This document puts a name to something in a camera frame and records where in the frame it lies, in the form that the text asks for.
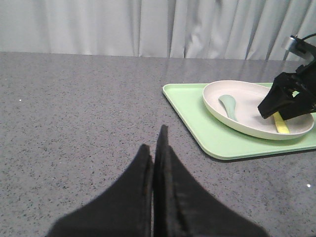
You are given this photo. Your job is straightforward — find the grey white curtain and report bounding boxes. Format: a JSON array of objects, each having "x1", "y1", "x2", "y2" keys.
[{"x1": 0, "y1": 0, "x2": 316, "y2": 60}]

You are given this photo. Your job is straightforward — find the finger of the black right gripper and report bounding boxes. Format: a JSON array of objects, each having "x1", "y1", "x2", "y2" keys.
[
  {"x1": 279, "y1": 92, "x2": 316, "y2": 120},
  {"x1": 258, "y1": 72, "x2": 296, "y2": 119}
]

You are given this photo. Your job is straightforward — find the sage green plastic spoon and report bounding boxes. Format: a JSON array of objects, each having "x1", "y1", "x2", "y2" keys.
[{"x1": 218, "y1": 94, "x2": 238, "y2": 122}]

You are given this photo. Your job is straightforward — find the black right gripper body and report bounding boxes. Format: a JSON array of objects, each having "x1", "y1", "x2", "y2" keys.
[{"x1": 291, "y1": 59, "x2": 316, "y2": 99}]

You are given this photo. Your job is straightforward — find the light green serving tray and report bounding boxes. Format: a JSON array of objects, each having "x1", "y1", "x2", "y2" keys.
[{"x1": 162, "y1": 83, "x2": 316, "y2": 160}]

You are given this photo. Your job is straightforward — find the white round plate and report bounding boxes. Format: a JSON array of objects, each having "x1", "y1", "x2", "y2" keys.
[{"x1": 202, "y1": 80, "x2": 314, "y2": 140}]

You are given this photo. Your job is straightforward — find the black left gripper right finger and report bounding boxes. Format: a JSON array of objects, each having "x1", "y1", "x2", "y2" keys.
[{"x1": 153, "y1": 125, "x2": 268, "y2": 237}]

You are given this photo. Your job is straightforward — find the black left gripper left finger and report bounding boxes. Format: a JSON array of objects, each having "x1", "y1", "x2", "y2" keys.
[{"x1": 48, "y1": 144, "x2": 154, "y2": 237}]

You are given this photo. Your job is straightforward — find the silver wrist camera on right gripper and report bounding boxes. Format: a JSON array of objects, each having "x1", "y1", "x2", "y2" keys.
[{"x1": 282, "y1": 35, "x2": 316, "y2": 60}]

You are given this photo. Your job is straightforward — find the yellow plastic fork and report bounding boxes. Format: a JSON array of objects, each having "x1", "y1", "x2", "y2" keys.
[{"x1": 273, "y1": 112, "x2": 289, "y2": 134}]

